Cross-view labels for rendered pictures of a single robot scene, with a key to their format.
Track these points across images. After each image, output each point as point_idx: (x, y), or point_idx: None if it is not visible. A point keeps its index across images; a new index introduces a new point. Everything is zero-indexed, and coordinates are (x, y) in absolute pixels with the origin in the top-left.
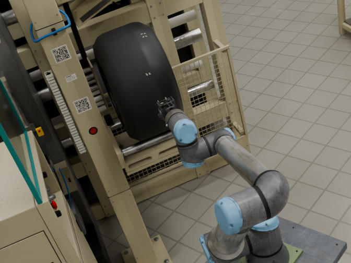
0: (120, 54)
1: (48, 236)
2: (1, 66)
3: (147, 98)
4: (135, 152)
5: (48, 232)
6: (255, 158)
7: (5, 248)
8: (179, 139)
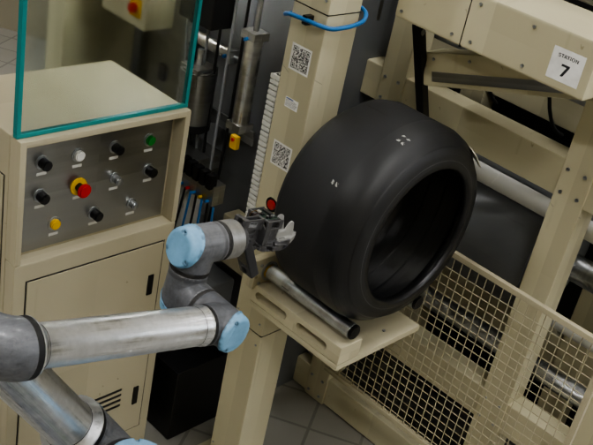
0: (347, 128)
1: (5, 189)
2: (285, 30)
3: (304, 211)
4: (279, 286)
5: (6, 184)
6: (112, 331)
7: None
8: (166, 245)
